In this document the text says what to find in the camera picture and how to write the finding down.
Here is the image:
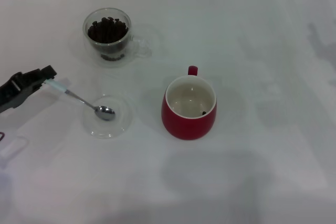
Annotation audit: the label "spoon with white handle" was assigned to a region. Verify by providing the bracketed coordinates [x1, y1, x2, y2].
[44, 78, 116, 122]

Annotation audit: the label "dark roasted coffee beans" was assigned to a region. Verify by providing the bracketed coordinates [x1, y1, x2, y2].
[87, 16, 129, 44]

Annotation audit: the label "clear glass saucer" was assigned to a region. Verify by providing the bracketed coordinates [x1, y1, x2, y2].
[83, 95, 133, 140]

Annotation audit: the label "clear double-wall glass cup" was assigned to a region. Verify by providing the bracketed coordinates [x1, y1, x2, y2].
[82, 8, 152, 68]

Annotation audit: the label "red mug white inside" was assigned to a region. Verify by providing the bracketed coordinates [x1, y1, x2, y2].
[161, 65, 218, 141]

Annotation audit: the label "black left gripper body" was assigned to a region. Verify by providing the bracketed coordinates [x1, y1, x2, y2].
[0, 73, 32, 114]

